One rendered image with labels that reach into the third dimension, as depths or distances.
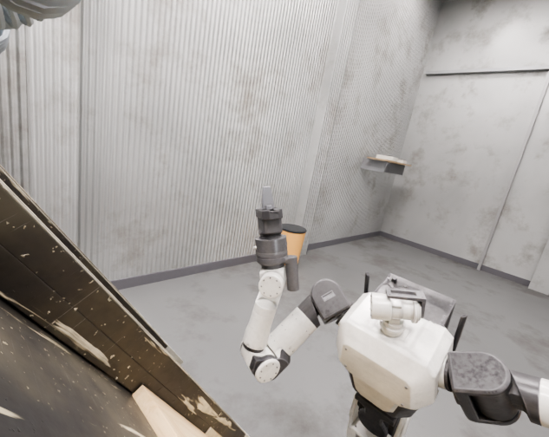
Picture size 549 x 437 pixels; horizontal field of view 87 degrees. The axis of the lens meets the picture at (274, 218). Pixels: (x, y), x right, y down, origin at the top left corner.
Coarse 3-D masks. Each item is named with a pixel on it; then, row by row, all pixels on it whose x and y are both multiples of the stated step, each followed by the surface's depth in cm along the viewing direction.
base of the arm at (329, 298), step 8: (320, 280) 91; (328, 280) 90; (312, 288) 90; (320, 288) 89; (328, 288) 89; (336, 288) 89; (312, 296) 89; (320, 296) 88; (328, 296) 88; (336, 296) 88; (344, 296) 87; (320, 304) 87; (328, 304) 87; (336, 304) 86; (344, 304) 86; (320, 312) 86; (328, 312) 86; (336, 312) 86; (328, 320) 88
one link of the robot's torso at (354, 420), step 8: (352, 408) 101; (352, 416) 102; (352, 424) 104; (360, 424) 104; (400, 424) 92; (408, 424) 95; (352, 432) 103; (360, 432) 101; (368, 432) 102; (400, 432) 91
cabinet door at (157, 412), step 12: (144, 396) 44; (156, 396) 47; (144, 408) 42; (156, 408) 42; (168, 408) 48; (156, 420) 41; (168, 420) 41; (180, 420) 49; (156, 432) 39; (168, 432) 39; (180, 432) 42; (192, 432) 50
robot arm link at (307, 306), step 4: (308, 296) 93; (304, 300) 92; (308, 300) 91; (300, 304) 92; (304, 304) 90; (308, 304) 90; (312, 304) 89; (300, 308) 90; (304, 308) 89; (308, 308) 89; (312, 308) 89; (316, 308) 90; (304, 312) 89; (308, 312) 88; (312, 312) 88; (316, 312) 90; (308, 316) 88; (312, 316) 88; (316, 316) 88; (312, 320) 88; (316, 320) 88; (316, 324) 88
